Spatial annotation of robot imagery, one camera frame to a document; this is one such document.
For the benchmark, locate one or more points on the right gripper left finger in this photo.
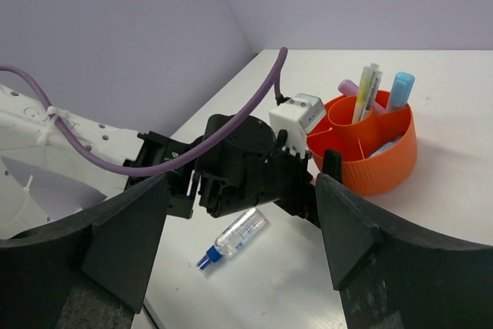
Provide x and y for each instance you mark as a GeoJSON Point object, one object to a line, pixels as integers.
{"type": "Point", "coordinates": [88, 270]}

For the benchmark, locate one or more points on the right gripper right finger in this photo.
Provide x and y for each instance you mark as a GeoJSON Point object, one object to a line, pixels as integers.
{"type": "Point", "coordinates": [392, 273]}

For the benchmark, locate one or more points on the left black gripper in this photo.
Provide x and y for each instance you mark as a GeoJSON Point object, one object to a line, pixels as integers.
{"type": "Point", "coordinates": [251, 167]}

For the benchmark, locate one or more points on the pink purple highlighter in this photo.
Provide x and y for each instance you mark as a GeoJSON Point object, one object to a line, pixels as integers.
{"type": "Point", "coordinates": [349, 88]}

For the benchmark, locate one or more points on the yellow thin pen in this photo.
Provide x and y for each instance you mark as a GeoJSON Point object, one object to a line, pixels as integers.
{"type": "Point", "coordinates": [363, 90]}

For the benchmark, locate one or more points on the blue striped thin pen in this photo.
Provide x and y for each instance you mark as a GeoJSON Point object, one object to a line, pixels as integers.
{"type": "Point", "coordinates": [373, 89]}

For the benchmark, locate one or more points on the blue capped glue bottle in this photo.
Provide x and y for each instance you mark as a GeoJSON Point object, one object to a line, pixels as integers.
{"type": "Point", "coordinates": [234, 238]}

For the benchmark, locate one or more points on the blue highlighter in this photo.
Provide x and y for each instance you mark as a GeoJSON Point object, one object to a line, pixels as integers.
{"type": "Point", "coordinates": [385, 147]}
{"type": "Point", "coordinates": [400, 91]}

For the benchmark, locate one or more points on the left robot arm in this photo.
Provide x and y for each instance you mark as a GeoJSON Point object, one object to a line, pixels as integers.
{"type": "Point", "coordinates": [29, 135]}

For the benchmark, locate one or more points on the orange round divided organizer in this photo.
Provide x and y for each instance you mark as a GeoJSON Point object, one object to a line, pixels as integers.
{"type": "Point", "coordinates": [356, 141]}

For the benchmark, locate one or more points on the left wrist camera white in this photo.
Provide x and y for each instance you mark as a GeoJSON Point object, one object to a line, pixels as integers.
{"type": "Point", "coordinates": [298, 116]}

